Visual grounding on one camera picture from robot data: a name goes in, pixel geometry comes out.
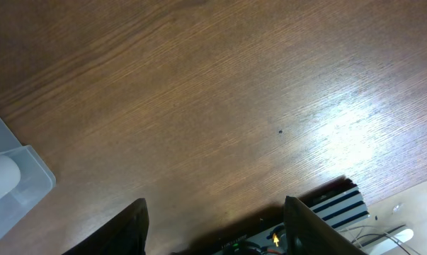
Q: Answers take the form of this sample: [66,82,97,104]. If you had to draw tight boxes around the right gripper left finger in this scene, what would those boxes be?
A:
[64,198,149,255]

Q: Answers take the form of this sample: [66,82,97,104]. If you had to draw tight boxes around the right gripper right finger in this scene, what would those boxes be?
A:
[283,196,365,255]

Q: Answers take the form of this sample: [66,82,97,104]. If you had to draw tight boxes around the striped metal block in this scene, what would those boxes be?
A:
[309,183,370,231]

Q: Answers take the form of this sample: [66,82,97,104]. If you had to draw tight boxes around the clear plastic storage bin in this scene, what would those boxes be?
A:
[0,118,56,239]

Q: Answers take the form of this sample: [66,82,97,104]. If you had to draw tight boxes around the electronics board with wires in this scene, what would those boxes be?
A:
[216,225,421,255]

